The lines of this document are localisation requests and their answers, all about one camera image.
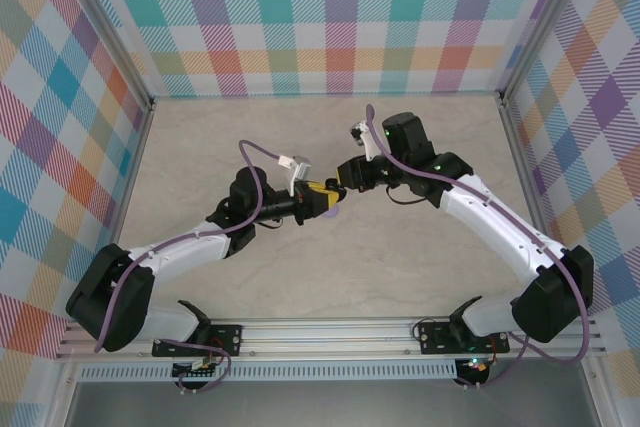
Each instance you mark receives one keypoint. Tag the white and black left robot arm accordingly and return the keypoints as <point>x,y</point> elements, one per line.
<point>185,244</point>

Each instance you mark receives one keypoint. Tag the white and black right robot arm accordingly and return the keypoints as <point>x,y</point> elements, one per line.
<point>500,227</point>

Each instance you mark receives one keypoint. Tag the black connector circuit board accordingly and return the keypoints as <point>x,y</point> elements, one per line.
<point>195,369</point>

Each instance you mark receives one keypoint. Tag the grey metal shelf panel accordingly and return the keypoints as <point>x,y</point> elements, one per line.
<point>325,404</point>

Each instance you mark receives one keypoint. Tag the circuit board with lights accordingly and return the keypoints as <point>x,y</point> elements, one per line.
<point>475,366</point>

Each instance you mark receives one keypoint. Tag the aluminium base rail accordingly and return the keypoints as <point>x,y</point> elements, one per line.
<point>325,334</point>

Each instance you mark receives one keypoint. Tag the aluminium table edge rail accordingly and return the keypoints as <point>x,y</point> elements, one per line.
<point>133,157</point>
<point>524,157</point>

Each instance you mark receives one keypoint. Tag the aluminium corner post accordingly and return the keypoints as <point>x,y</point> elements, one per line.
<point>538,32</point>
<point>114,32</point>

